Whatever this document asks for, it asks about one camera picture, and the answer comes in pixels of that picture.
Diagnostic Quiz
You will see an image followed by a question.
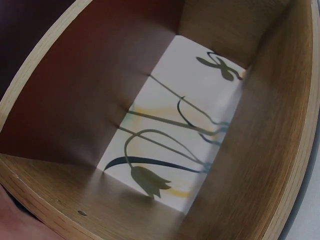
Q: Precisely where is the person's left hand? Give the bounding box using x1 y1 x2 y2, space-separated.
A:
0 185 59 240

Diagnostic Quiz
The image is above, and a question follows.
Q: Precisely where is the wooden box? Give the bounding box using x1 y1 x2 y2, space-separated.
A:
0 0 316 240

